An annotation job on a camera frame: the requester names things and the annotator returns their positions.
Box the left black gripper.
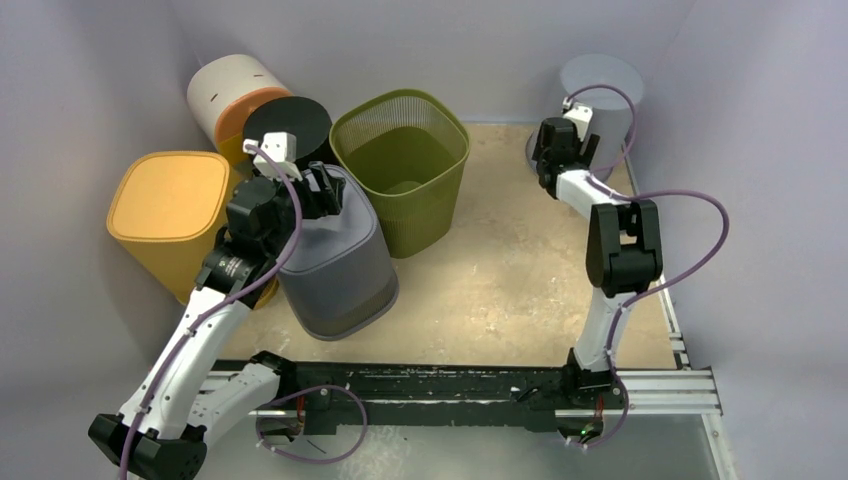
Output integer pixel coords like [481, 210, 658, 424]
[268, 164, 344, 256]

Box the black round waste bin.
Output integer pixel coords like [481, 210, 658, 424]
[242, 96, 339, 170]

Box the light grey round bin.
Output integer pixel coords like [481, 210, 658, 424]
[546, 53, 645, 181]

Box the olive green waste bin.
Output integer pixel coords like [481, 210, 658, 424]
[329, 89, 470, 259]

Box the dark grey mesh waste bin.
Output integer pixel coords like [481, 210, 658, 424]
[277, 165, 399, 341]

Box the yellow ribbed waste bin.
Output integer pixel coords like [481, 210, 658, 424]
[106, 151, 247, 305]

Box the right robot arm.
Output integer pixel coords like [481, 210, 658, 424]
[532, 117, 663, 407]

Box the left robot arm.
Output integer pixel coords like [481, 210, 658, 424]
[88, 162, 351, 479]

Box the multicolour round drawer cabinet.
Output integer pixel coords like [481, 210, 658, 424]
[186, 54, 292, 166]

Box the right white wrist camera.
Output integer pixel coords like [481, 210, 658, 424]
[562, 97, 593, 142]

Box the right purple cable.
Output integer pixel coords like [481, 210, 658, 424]
[563, 84, 731, 452]

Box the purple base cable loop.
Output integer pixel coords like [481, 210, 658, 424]
[254, 383, 368, 465]

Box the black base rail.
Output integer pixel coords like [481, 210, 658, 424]
[211, 351, 631, 439]

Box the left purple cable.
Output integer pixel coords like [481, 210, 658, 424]
[117, 140, 305, 480]

